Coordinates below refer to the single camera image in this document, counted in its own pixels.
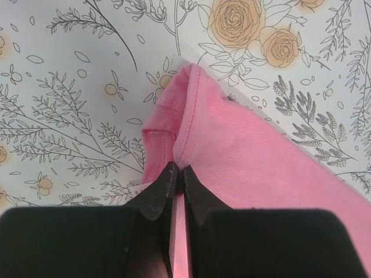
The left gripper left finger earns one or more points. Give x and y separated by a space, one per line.
132 240

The pink t shirt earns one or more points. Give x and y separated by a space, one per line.
243 160

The floral patterned table mat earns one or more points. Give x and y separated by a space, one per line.
80 78

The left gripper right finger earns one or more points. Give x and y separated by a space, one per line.
227 242

